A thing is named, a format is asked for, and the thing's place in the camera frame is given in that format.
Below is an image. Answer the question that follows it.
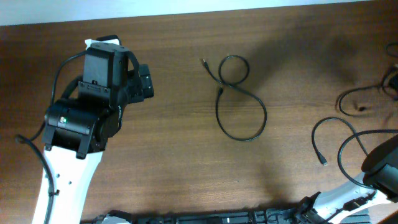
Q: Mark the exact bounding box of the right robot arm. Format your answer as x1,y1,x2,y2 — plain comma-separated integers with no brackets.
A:
294,136,397,223

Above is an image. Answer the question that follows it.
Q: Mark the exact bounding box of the left camera cable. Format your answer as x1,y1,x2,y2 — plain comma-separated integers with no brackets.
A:
14,49,88,224

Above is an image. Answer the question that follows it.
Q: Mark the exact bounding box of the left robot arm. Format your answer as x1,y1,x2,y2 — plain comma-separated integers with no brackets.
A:
32,42,154,223

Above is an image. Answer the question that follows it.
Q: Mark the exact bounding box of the thin black usb cable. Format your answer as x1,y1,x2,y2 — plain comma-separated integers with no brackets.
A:
337,42,398,118

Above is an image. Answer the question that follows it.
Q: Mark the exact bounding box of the thick black cable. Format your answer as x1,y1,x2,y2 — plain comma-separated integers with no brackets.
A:
201,54,268,142

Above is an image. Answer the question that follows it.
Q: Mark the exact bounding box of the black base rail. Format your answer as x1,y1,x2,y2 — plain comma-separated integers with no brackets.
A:
80,202,371,224

